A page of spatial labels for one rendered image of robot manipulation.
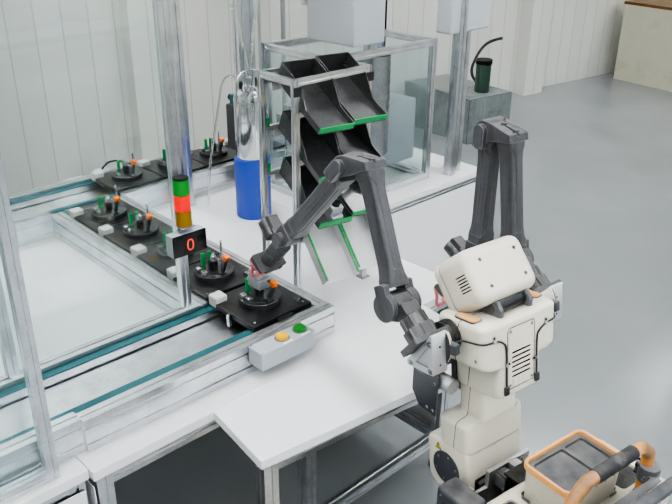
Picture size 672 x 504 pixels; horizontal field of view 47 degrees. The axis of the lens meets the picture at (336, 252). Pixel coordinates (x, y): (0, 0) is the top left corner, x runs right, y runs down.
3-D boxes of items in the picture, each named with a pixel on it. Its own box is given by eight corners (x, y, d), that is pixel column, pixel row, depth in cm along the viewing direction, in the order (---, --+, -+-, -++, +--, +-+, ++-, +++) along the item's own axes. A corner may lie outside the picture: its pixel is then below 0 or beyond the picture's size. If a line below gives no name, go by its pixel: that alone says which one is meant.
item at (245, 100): (274, 156, 339) (272, 69, 323) (249, 164, 330) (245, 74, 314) (254, 149, 348) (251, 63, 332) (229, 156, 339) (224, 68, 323)
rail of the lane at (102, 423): (334, 331, 260) (334, 303, 256) (88, 452, 205) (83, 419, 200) (323, 325, 264) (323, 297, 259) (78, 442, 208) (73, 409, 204)
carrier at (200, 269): (262, 280, 274) (261, 248, 268) (206, 303, 259) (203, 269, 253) (222, 258, 290) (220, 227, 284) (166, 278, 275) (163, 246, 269)
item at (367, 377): (500, 359, 252) (501, 351, 250) (261, 470, 204) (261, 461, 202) (366, 277, 303) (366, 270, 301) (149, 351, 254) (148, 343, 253)
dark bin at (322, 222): (351, 221, 262) (357, 205, 257) (318, 229, 255) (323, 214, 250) (311, 166, 276) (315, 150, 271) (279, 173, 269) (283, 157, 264)
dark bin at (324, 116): (353, 128, 248) (359, 110, 243) (318, 135, 242) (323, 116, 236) (310, 76, 262) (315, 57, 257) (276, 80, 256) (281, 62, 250)
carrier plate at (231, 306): (311, 306, 257) (311, 301, 256) (253, 332, 242) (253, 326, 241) (265, 281, 273) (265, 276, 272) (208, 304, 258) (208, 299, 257)
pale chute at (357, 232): (384, 262, 279) (389, 258, 275) (354, 271, 272) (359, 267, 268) (353, 193, 285) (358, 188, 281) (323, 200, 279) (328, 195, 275)
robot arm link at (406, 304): (410, 319, 194) (425, 314, 197) (390, 285, 197) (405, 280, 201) (392, 336, 201) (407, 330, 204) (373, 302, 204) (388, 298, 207)
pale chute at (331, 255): (354, 275, 269) (359, 271, 266) (322, 285, 263) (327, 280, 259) (323, 204, 276) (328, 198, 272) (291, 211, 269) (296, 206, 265)
